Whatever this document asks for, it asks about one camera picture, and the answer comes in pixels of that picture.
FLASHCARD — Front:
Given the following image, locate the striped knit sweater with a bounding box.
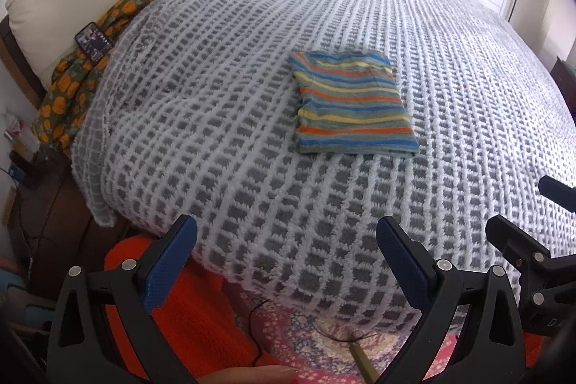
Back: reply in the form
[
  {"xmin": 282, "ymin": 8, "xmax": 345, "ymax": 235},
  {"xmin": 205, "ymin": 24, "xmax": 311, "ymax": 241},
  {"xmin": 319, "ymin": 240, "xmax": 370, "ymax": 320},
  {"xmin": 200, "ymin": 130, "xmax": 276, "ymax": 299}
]
[{"xmin": 288, "ymin": 51, "xmax": 419, "ymax": 157}]

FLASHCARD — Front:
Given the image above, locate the orange red clothing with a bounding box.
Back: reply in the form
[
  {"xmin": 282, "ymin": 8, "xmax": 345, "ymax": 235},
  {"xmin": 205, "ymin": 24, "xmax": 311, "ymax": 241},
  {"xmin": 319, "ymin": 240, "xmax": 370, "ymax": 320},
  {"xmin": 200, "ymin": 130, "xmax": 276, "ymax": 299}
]
[{"xmin": 102, "ymin": 232, "xmax": 541, "ymax": 384}]

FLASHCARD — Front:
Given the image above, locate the person left hand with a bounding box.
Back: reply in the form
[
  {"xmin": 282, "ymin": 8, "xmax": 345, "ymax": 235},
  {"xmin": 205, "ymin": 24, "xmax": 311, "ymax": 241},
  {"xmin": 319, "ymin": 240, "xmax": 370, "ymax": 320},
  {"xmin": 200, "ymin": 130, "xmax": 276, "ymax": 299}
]
[{"xmin": 197, "ymin": 366, "xmax": 297, "ymax": 384}]

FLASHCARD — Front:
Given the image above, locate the dark wooden nightstand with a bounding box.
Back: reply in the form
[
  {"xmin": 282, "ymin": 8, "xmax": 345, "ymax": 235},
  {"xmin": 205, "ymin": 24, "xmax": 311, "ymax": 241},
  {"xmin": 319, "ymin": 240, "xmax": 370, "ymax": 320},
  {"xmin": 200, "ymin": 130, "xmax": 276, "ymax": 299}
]
[{"xmin": 551, "ymin": 58, "xmax": 576, "ymax": 111}]

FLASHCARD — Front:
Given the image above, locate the red patterned rug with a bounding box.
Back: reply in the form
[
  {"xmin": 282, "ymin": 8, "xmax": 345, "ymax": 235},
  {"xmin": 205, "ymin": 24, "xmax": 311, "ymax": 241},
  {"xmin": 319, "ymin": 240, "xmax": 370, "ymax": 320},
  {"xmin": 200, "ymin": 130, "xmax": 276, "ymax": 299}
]
[{"xmin": 233, "ymin": 290, "xmax": 460, "ymax": 384}]

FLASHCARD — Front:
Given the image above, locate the orange floral green sheet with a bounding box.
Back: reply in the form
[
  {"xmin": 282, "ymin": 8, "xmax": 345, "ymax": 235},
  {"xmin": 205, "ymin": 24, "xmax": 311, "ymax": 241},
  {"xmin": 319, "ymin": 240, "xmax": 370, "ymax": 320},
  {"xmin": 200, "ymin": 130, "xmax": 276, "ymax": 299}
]
[{"xmin": 31, "ymin": 0, "xmax": 154, "ymax": 153}]

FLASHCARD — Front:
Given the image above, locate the white grey woven bedspread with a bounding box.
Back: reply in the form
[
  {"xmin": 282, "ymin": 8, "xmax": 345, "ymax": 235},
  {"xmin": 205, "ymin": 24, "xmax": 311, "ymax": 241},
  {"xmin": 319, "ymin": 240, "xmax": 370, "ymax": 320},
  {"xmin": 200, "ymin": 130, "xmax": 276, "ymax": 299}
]
[{"xmin": 71, "ymin": 0, "xmax": 575, "ymax": 331}]

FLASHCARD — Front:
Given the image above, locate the black smartphone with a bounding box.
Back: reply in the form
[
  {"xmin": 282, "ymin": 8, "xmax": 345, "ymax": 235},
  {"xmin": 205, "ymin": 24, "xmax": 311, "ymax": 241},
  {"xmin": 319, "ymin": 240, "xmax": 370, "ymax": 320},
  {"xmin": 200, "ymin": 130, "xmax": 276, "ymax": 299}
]
[{"xmin": 74, "ymin": 21, "xmax": 113, "ymax": 63}]

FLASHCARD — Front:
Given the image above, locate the black cable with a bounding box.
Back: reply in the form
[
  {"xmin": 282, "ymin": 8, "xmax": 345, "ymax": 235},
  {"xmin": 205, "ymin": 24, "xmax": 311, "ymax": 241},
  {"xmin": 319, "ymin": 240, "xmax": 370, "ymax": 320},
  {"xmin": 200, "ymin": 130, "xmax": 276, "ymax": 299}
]
[{"xmin": 247, "ymin": 297, "xmax": 271, "ymax": 369}]

